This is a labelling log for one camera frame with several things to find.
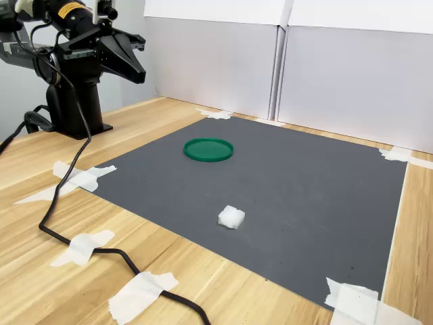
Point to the small white plastic terminal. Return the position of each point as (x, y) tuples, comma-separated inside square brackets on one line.
[(231, 217)]

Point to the round green lid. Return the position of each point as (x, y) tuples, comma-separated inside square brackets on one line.
[(208, 149)]

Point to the white partition panel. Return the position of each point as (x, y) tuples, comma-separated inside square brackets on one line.
[(216, 61), (355, 84)]

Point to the white tape piece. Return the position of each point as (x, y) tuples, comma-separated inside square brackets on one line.
[(216, 113), (355, 304), (395, 155), (40, 195), (270, 122), (142, 292), (81, 248), (84, 176)]

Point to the dark grey mat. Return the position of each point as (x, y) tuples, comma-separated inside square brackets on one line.
[(270, 203)]

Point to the long white tape strip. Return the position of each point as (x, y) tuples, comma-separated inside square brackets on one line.
[(394, 233)]

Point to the white gripper camera box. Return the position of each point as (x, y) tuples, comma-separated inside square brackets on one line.
[(97, 13)]

